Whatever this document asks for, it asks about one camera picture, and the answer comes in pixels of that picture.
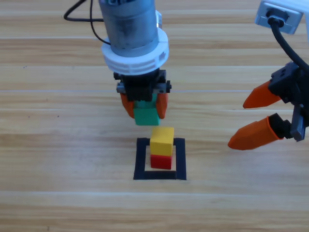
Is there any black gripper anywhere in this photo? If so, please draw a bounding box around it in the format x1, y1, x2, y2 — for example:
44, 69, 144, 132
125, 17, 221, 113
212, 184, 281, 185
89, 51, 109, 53
227, 61, 309, 151
113, 69, 172, 119

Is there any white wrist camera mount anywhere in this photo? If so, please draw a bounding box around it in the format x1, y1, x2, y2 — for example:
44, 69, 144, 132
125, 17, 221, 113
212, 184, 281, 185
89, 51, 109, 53
254, 0, 309, 36

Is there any black tape square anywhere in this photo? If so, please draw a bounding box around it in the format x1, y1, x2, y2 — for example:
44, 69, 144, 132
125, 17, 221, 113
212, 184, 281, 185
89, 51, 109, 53
133, 137, 187, 181

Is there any red wooden block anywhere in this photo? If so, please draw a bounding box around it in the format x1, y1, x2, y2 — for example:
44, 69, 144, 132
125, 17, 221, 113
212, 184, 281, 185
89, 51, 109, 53
150, 154, 173, 170

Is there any yellow wooden block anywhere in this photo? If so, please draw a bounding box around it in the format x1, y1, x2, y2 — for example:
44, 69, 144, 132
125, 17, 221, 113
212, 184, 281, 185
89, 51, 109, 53
149, 127, 175, 156

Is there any green wooden block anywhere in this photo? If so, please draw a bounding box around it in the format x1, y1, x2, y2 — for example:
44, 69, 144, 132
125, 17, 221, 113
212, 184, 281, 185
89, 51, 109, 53
133, 94, 162, 127

